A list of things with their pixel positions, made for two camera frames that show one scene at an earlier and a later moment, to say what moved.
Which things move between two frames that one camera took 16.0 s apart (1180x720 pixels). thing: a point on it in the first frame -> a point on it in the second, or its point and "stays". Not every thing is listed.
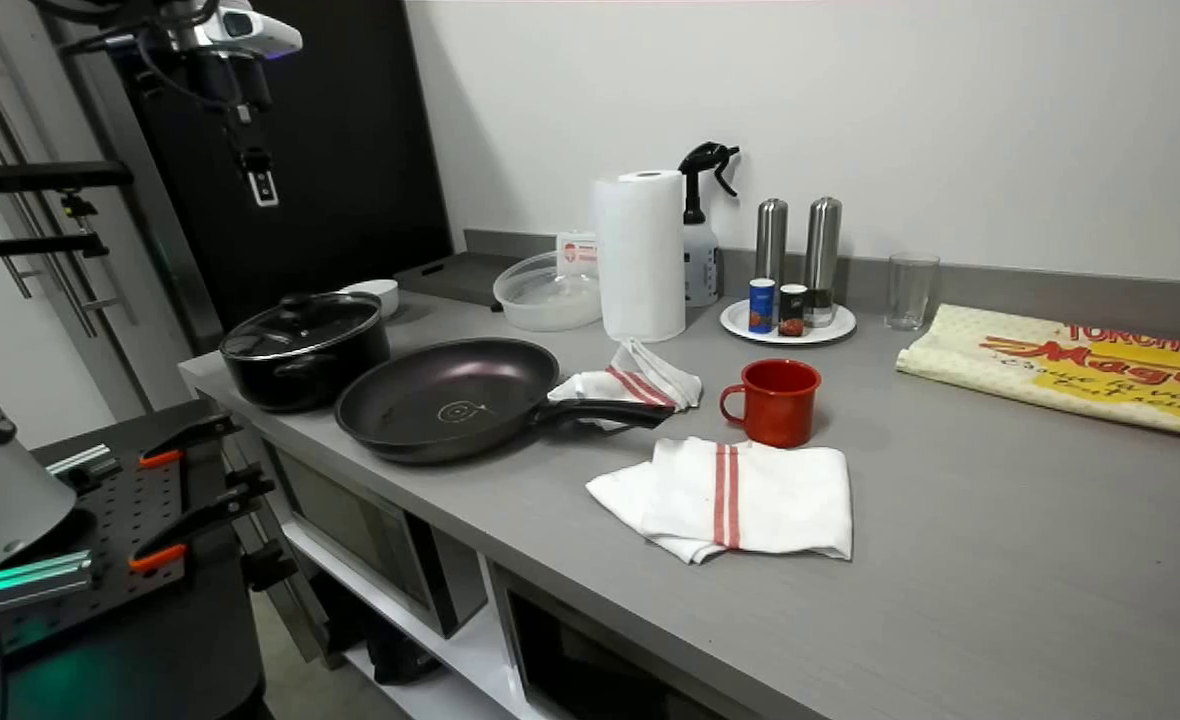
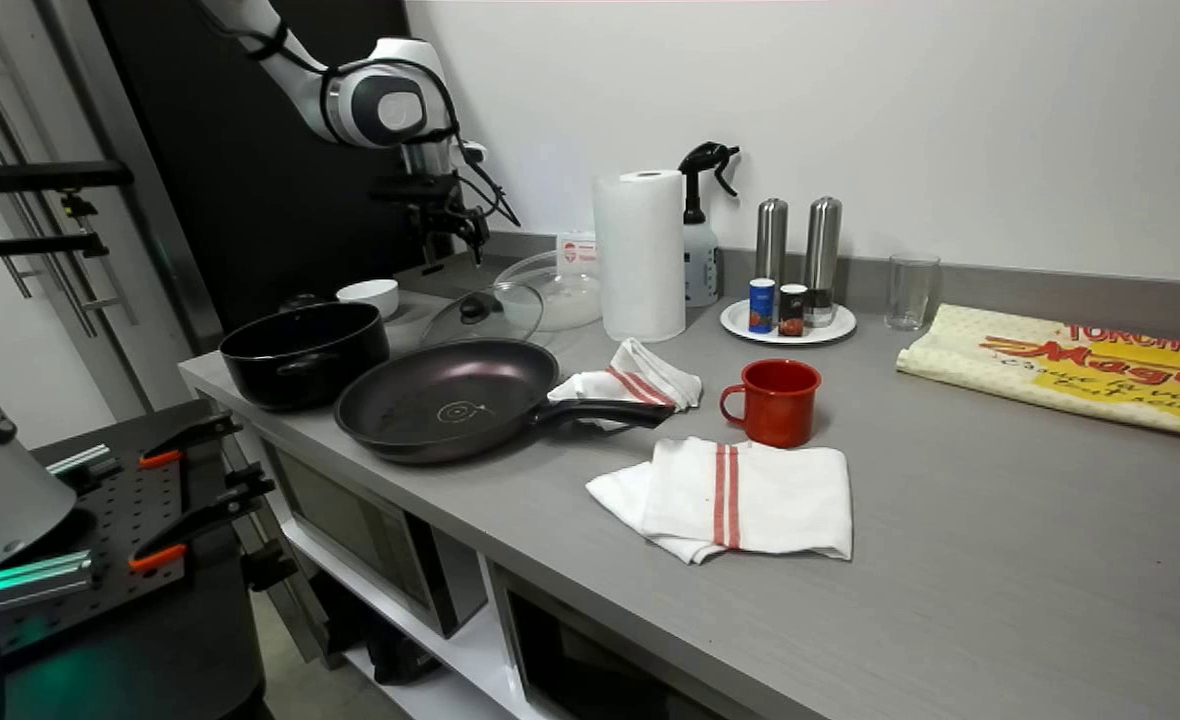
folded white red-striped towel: (704, 497) stays
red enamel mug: (774, 401) stays
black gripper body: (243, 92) -> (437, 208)
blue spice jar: (762, 305) stays
